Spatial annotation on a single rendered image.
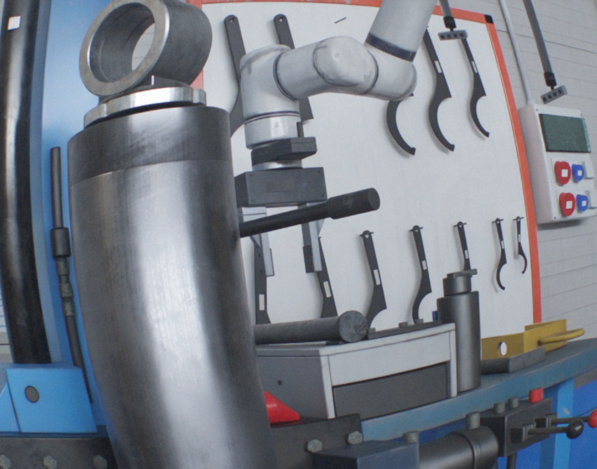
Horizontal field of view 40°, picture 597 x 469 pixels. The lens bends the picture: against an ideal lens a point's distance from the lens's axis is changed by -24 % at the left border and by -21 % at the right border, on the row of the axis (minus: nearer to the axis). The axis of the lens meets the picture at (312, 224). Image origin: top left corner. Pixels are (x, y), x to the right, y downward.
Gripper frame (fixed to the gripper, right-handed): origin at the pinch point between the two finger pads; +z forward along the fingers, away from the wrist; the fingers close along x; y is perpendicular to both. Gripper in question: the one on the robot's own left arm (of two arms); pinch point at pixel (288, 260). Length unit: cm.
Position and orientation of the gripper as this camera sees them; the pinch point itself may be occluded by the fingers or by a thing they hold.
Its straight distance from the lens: 155.6
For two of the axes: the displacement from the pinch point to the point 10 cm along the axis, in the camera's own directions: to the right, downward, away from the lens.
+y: -4.7, 1.3, 8.7
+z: 1.3, 9.9, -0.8
